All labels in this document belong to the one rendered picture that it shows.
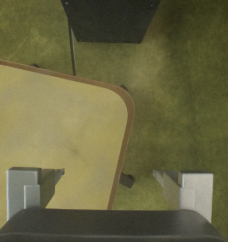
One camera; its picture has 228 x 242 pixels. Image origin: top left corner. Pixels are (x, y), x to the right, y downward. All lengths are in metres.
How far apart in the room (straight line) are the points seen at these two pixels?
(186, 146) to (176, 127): 0.08
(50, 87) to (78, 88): 0.05
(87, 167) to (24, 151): 0.12
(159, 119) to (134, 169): 0.21
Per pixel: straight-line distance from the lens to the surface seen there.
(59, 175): 0.16
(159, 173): 0.16
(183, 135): 1.23
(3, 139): 0.60
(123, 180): 1.15
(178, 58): 1.24
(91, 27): 1.02
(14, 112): 0.59
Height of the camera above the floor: 1.19
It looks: 88 degrees down
